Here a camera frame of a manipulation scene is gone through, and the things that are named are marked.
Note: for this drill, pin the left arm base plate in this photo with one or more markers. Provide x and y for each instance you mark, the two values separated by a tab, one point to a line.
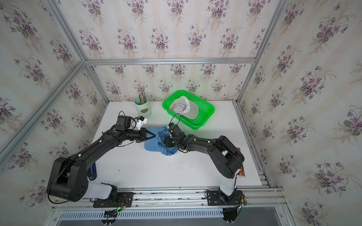
123	199

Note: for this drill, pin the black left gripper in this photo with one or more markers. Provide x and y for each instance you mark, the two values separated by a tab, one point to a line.
142	135

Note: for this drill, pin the aluminium mounting rail frame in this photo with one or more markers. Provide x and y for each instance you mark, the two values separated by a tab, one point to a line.
180	203

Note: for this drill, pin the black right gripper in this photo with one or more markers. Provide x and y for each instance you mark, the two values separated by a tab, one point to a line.
167	142

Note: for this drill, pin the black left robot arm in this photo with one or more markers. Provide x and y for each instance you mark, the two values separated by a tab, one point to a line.
69	179

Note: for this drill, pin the bundle of coloured pencils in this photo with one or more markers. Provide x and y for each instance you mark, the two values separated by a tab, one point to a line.
142	98

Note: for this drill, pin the light blue baseball cap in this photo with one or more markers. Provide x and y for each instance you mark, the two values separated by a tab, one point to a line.
157	144

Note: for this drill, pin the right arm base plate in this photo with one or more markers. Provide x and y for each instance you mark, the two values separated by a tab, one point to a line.
223	197

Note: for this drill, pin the beige baseball cap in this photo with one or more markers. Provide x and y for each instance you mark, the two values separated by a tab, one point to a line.
185	107

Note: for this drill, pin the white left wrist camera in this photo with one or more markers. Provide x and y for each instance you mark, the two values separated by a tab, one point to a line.
140	121

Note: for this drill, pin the mint green pencil cup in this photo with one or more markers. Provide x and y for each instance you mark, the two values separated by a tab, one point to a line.
143	110

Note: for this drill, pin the red patterned card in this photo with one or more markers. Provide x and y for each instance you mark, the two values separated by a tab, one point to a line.
241	172

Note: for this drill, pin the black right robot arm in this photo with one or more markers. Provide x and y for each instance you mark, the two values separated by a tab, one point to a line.
226	157

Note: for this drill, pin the green plastic basket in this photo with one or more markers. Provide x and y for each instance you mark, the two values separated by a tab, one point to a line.
200	110

